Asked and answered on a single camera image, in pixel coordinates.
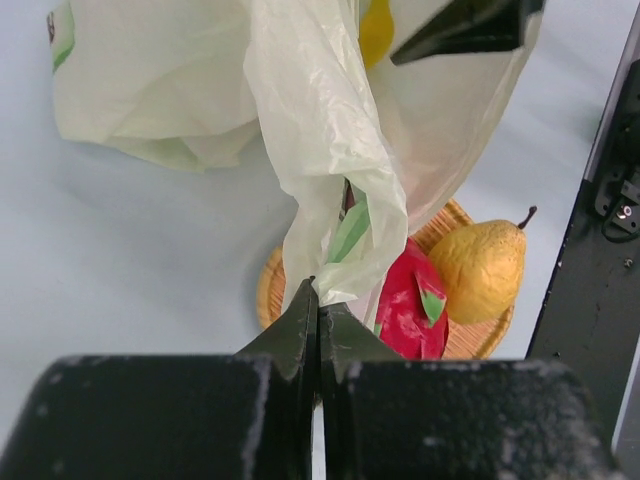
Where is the orange woven tray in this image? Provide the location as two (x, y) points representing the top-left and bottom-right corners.
(256, 200), (515, 360)

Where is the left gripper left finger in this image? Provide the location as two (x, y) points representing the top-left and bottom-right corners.
(1, 281), (319, 479)

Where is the translucent plastic bag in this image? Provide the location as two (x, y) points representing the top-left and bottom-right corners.
(47, 1), (544, 326)

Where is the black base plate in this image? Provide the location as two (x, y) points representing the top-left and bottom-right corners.
(527, 61), (639, 454)

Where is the red dragon fruit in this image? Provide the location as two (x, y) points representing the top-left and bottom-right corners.
(375, 239), (449, 360)

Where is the yellow pear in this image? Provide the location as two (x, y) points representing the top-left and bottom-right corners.
(429, 206), (537, 325)

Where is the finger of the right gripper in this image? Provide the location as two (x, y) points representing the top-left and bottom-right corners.
(390, 0), (543, 66)

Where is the yellow banana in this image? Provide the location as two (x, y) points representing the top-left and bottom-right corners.
(359, 0), (395, 70)

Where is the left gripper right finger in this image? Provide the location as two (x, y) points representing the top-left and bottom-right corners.
(318, 305), (623, 479)

